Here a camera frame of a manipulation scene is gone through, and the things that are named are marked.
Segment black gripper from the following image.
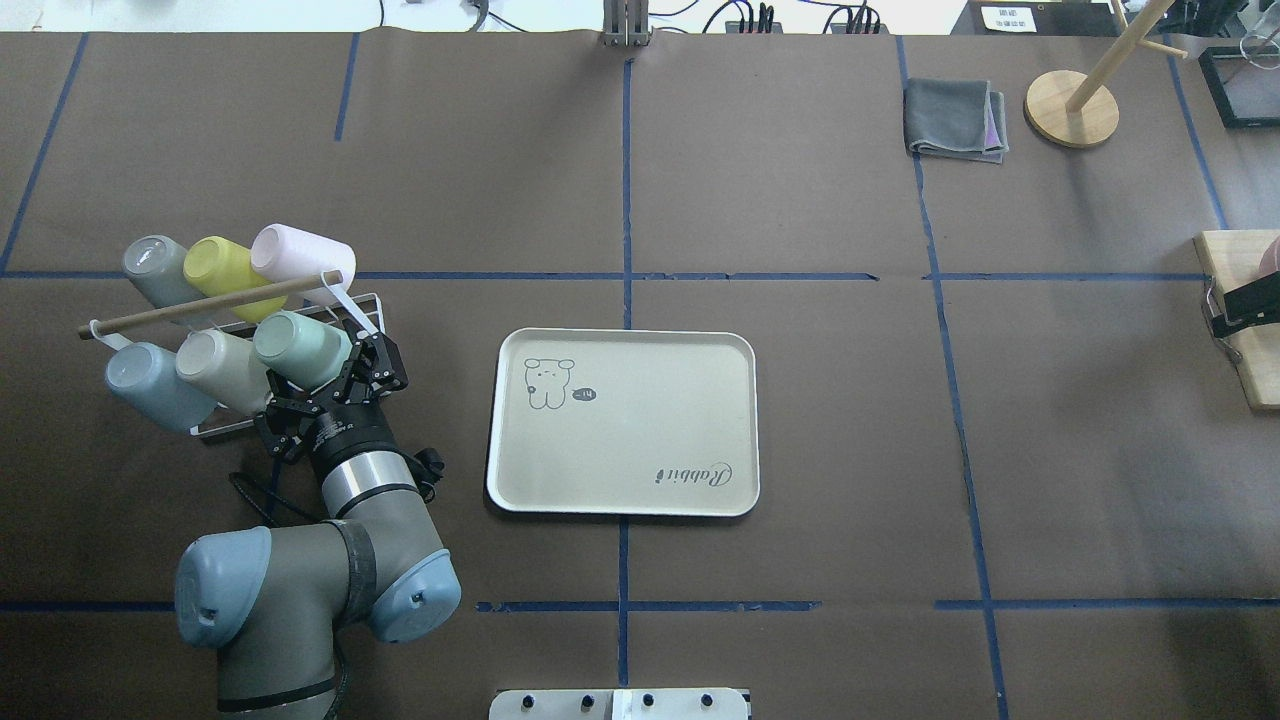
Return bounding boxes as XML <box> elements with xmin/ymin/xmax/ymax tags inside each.
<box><xmin>253</xmin><ymin>319</ymin><xmax>408</xmax><ymax>484</ymax></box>

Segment mint green cup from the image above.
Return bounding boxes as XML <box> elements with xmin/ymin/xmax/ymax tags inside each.
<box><xmin>253</xmin><ymin>310</ymin><xmax>352</xmax><ymax>391</ymax></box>

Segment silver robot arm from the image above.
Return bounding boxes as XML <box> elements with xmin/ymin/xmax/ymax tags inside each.
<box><xmin>175</xmin><ymin>311</ymin><xmax>461</xmax><ymax>719</ymax></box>

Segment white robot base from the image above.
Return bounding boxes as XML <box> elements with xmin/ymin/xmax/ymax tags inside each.
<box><xmin>488</xmin><ymin>687</ymin><xmax>753</xmax><ymax>719</ymax></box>

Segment beige cup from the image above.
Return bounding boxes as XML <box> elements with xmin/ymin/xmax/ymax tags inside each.
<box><xmin>175</xmin><ymin>329</ymin><xmax>271</xmax><ymax>416</ymax></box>

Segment pink cup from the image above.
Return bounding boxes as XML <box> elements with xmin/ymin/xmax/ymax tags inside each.
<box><xmin>250</xmin><ymin>223</ymin><xmax>357</xmax><ymax>293</ymax></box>

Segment yellow cup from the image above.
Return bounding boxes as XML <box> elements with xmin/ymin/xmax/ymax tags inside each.
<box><xmin>183</xmin><ymin>236</ymin><xmax>287</xmax><ymax>323</ymax></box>

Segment blue cup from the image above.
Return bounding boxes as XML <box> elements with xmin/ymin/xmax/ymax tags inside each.
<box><xmin>105</xmin><ymin>342</ymin><xmax>218</xmax><ymax>433</ymax></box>

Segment grey cup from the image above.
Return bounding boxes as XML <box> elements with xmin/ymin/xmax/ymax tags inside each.
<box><xmin>122</xmin><ymin>234</ymin><xmax>207</xmax><ymax>309</ymax></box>

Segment black metal tray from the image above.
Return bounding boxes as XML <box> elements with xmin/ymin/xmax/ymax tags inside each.
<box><xmin>1198</xmin><ymin>47</ymin><xmax>1279</xmax><ymax>129</ymax></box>

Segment cream rabbit tray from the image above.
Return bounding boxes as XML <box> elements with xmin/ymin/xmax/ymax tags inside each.
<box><xmin>485</xmin><ymin>328</ymin><xmax>762</xmax><ymax>518</ymax></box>

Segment bamboo cutting board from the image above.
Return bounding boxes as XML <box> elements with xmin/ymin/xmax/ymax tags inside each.
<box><xmin>1194</xmin><ymin>231</ymin><xmax>1279</xmax><ymax>411</ymax></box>

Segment wooden mug tree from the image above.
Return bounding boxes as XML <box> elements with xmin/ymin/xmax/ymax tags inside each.
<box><xmin>1023</xmin><ymin>1</ymin><xmax>1189</xmax><ymax>149</ymax></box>

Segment grey folded cloth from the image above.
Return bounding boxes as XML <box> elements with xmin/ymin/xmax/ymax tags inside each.
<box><xmin>902</xmin><ymin>77</ymin><xmax>1010</xmax><ymax>164</ymax></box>

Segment black box with label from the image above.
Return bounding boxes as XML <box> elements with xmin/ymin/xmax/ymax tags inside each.
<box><xmin>952</xmin><ymin>1</ymin><xmax>1052</xmax><ymax>35</ymax></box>

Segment white wire cup rack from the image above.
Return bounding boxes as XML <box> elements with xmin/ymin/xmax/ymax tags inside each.
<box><xmin>77</xmin><ymin>269</ymin><xmax>407</xmax><ymax>456</ymax></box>

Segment aluminium frame post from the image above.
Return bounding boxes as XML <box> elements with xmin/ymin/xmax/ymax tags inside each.
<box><xmin>602</xmin><ymin>0</ymin><xmax>652</xmax><ymax>47</ymax></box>

